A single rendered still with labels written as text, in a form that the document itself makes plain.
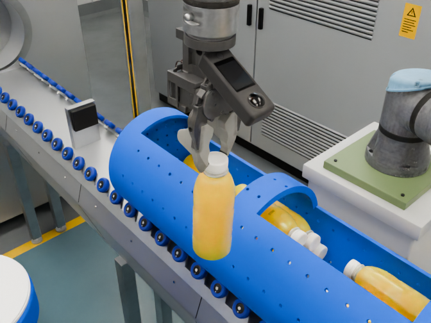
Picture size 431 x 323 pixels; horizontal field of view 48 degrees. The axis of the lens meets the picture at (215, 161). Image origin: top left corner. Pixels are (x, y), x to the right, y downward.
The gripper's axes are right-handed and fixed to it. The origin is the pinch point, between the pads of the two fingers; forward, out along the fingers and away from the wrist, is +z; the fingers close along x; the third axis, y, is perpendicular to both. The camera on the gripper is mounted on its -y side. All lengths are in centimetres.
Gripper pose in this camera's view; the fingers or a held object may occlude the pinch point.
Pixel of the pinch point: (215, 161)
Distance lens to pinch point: 76.2
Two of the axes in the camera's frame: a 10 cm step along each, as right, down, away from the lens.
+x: -7.2, 3.7, -5.9
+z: -0.4, 8.3, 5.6
